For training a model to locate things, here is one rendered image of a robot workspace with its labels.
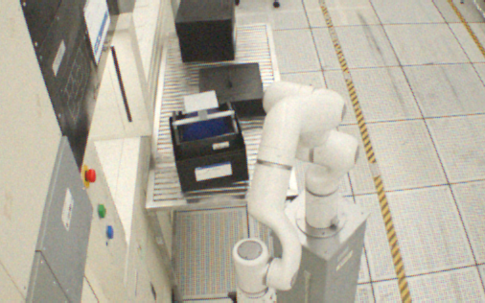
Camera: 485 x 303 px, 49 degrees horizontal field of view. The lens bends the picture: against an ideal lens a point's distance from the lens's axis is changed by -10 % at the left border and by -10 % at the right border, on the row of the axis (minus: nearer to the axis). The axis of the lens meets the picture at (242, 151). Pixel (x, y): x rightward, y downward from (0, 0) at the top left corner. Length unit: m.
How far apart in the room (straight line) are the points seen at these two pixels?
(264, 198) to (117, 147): 1.16
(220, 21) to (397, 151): 1.40
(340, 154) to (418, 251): 1.34
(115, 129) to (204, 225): 0.98
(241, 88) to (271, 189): 1.28
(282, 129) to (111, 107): 1.13
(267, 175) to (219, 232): 1.80
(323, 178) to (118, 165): 0.85
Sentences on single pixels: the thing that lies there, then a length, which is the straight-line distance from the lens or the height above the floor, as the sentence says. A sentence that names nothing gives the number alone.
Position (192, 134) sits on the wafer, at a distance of 2.31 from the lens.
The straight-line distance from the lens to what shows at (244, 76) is 2.69.
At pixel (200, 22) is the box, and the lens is 2.87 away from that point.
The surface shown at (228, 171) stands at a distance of 2.28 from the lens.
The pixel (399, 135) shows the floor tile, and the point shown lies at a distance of 3.69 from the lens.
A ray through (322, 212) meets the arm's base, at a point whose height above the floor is 0.86.
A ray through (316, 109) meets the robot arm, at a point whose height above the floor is 1.51.
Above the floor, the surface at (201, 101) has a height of 1.08.
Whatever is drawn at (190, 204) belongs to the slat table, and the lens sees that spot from 2.28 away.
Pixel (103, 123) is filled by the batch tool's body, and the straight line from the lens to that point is 2.43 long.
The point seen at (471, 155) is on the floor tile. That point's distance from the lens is 3.66.
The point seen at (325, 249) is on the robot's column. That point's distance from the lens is 2.10.
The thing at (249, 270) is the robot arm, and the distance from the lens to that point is 1.40.
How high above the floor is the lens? 2.44
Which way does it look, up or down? 43 degrees down
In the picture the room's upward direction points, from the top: 6 degrees counter-clockwise
